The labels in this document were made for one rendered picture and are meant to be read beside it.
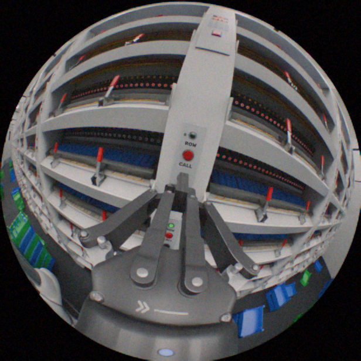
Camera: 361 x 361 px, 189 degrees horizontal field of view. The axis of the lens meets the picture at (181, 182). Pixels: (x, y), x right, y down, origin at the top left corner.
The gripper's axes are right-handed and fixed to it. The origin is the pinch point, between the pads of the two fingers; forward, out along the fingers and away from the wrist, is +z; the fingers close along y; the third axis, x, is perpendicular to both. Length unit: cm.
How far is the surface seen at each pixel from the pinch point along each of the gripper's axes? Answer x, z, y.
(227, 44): 32.4, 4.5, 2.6
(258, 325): -83, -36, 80
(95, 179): -6.0, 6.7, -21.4
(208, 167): 2.9, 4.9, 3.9
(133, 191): -6.7, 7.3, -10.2
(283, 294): -92, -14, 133
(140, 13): 71, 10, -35
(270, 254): -25, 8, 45
